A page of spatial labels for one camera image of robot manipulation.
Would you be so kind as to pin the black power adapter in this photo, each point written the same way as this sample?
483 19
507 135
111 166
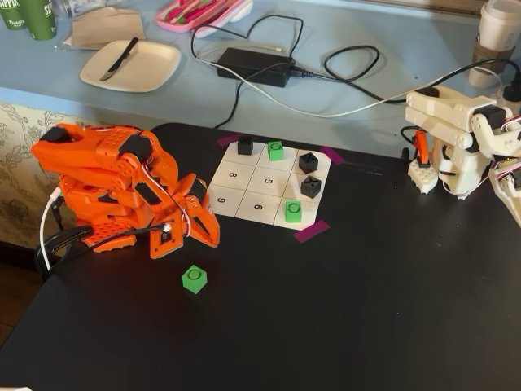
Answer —
254 67

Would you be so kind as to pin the black plastic knife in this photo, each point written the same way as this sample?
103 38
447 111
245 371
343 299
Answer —
120 59

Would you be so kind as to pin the green cube with circle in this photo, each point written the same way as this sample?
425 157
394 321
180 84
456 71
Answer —
292 211
194 278
275 150

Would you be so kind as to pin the clear plastic bag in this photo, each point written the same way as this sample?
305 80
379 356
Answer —
77 6

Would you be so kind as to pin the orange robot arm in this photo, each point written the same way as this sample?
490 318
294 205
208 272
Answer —
93 163

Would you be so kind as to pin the white paper coffee cup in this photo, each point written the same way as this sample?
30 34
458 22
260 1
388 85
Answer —
498 28

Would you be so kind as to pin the white square plate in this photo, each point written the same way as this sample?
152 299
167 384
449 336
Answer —
138 69

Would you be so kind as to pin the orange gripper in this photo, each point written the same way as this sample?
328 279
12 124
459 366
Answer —
202 215

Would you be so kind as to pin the brown paper napkin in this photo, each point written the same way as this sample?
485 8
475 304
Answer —
108 26

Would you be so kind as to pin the black cube with cross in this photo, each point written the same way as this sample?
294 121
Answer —
308 161
245 145
311 187

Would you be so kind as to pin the pink plastic case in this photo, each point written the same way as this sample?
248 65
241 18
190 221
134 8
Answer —
203 12

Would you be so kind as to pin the green paper cup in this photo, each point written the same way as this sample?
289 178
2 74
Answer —
42 18
12 14

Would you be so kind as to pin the white numbered paper grid sheet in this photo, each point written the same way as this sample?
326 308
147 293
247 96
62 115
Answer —
244 191

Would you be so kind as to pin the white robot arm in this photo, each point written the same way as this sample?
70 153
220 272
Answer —
456 134

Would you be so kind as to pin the white plastic block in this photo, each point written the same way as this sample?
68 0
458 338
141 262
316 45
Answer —
423 179

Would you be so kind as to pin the wrist camera on orange mount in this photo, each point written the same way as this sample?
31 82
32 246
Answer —
165 240

